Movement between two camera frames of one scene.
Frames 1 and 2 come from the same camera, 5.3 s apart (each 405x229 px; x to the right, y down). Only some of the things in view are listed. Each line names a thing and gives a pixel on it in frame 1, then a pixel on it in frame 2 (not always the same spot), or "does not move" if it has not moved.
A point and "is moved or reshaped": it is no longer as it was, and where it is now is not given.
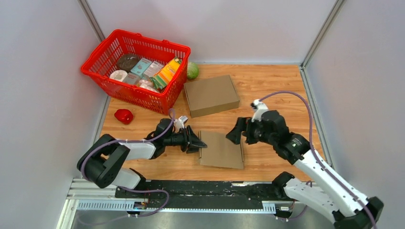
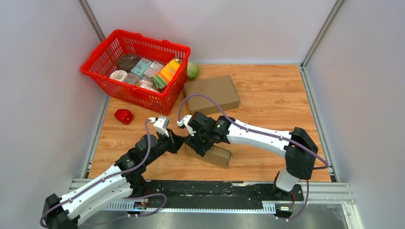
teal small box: (140, 67) does not move
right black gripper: (242, 123) to (193, 141)
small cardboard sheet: (221, 151) is moved or reshaped
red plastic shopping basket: (148, 72) does not move
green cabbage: (193, 70) does not move
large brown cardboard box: (211, 95) does not move
